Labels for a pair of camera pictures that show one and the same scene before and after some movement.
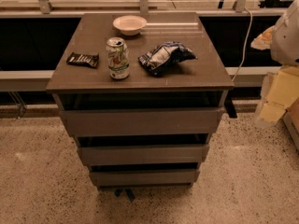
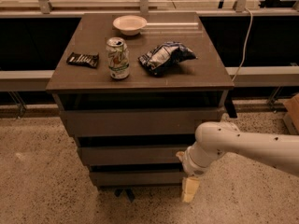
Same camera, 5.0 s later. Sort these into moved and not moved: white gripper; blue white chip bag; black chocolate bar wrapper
Moved: white gripper
Not moved: blue white chip bag; black chocolate bar wrapper
